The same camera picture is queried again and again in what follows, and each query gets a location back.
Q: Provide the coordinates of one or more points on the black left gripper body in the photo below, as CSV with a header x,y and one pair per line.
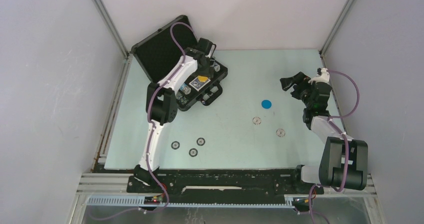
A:
x,y
205,70

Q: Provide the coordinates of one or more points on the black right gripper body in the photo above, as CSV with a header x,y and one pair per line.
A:
x,y
303,92

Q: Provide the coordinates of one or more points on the blue playing card deck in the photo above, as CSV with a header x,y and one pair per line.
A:
x,y
197,85

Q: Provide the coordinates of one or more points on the blue round button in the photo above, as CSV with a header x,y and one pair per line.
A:
x,y
266,104

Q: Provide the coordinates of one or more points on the grey white poker chip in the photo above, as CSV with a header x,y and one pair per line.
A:
x,y
257,120
280,132

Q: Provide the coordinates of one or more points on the yellow round button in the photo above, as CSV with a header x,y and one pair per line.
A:
x,y
202,78

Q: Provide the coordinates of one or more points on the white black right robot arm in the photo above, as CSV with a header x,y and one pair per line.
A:
x,y
344,161

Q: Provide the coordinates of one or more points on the black poker set case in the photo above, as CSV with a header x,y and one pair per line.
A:
x,y
158,53

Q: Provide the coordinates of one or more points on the green blue chip row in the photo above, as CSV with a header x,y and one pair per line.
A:
x,y
216,66

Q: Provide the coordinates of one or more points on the light blue grey chip row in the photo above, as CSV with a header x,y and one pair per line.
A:
x,y
185,89

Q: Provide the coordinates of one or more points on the blue poker chip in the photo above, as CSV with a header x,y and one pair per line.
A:
x,y
193,152
175,145
200,141

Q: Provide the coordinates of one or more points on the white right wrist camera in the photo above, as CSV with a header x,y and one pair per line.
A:
x,y
322,75

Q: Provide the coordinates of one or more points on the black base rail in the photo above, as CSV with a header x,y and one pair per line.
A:
x,y
221,187

